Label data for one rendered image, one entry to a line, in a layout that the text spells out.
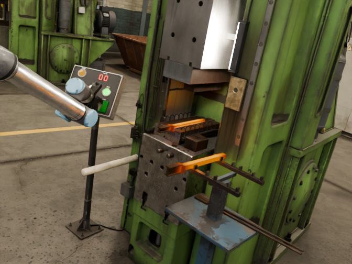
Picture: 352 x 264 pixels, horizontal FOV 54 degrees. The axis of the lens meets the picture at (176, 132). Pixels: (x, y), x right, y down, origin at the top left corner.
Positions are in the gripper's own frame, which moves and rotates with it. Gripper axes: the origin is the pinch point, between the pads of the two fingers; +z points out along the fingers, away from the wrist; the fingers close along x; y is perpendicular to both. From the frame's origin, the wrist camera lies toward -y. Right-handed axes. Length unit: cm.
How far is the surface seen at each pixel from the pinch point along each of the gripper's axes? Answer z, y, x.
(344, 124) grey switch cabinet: 465, -176, 257
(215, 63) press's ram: -14, -34, 63
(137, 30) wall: 769, -432, -317
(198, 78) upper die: -12, -24, 56
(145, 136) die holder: 4.8, 12.2, 32.3
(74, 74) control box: 3.3, -15.5, -24.7
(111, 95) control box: 3.3, -7.4, 4.0
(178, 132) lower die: -2, 6, 52
